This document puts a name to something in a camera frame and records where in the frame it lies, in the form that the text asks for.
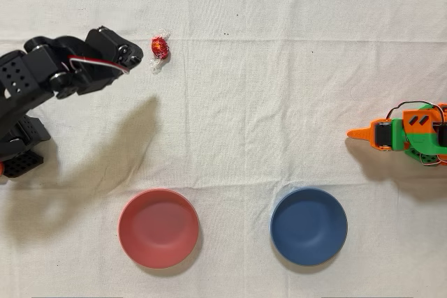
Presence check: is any red candy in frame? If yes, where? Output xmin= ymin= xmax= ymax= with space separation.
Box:
xmin=149 ymin=29 xmax=172 ymax=75

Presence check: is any blue bowl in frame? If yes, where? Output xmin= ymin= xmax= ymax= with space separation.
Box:
xmin=270 ymin=187 xmax=349 ymax=267

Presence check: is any red bowl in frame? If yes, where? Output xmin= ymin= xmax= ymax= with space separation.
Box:
xmin=117 ymin=188 xmax=200 ymax=270

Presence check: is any white tablecloth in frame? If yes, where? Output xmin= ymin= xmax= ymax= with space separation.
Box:
xmin=0 ymin=0 xmax=447 ymax=298

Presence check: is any red white servo cable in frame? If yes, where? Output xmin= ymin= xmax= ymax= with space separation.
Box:
xmin=62 ymin=54 xmax=131 ymax=75

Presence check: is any thin black wire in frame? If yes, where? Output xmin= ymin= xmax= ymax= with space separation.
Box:
xmin=386 ymin=100 xmax=447 ymax=124

